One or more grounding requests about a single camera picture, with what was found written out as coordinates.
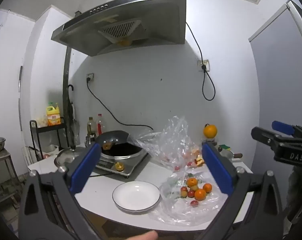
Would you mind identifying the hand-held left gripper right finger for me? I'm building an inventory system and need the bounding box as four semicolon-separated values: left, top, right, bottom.
198;142;284;240

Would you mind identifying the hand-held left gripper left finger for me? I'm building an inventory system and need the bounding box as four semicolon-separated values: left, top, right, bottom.
18;142;103;240

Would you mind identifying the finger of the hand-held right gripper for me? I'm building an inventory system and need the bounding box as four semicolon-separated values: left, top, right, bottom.
251;127;295;150
271;120;302;140

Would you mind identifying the white plate with dark rim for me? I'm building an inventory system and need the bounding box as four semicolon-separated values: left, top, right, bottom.
112;181;161;212

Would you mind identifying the printed white plastic bag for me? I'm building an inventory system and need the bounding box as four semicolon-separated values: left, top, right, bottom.
148;169;241;227

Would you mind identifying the person's right forearm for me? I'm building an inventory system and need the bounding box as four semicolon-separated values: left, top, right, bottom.
286;165;302;230

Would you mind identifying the person's left hand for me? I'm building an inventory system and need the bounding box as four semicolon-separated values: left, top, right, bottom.
125;231;158;240

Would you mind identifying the large orange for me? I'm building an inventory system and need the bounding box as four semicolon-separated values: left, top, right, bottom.
203;124;218;139

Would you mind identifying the dark oil bottle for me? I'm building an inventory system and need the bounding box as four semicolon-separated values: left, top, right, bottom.
87;117;96;137

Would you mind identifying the red capped bottle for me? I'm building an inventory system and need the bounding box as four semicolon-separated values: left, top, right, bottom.
96;114;105;136

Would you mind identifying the silver induction cooker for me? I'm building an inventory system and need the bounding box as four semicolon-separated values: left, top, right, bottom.
95;144;151;179

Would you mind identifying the grey refrigerator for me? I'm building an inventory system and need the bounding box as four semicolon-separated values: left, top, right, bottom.
248;0;302;170

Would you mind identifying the black umbrella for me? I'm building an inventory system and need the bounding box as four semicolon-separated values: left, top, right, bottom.
66;84;78;148

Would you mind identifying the clear plastic bag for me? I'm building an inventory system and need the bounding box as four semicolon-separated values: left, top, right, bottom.
133;116;204;173

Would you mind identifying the yellow cooking oil jug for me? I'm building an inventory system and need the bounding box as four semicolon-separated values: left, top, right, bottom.
46;102;61;126

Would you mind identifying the black metal rack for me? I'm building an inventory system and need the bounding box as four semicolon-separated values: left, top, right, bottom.
30;119;68;161

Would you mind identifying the metal stand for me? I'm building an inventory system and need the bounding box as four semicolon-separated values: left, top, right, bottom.
0;147;20;205

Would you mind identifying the dark vertical pipe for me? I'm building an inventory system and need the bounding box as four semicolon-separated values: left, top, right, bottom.
62;47;71;120

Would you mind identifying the steel range hood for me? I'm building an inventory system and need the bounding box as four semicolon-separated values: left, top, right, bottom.
51;0;187;57

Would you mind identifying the black wok with wooden handle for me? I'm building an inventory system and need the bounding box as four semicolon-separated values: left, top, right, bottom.
95;130;130;154

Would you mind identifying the black cooker power cable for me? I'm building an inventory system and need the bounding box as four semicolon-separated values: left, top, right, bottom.
87;79;154;132

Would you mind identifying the black range hood cord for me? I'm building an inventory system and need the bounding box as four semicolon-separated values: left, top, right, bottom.
185;21;216;102

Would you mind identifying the thin wall pipe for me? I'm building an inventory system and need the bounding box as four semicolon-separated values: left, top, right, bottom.
18;66;23;132

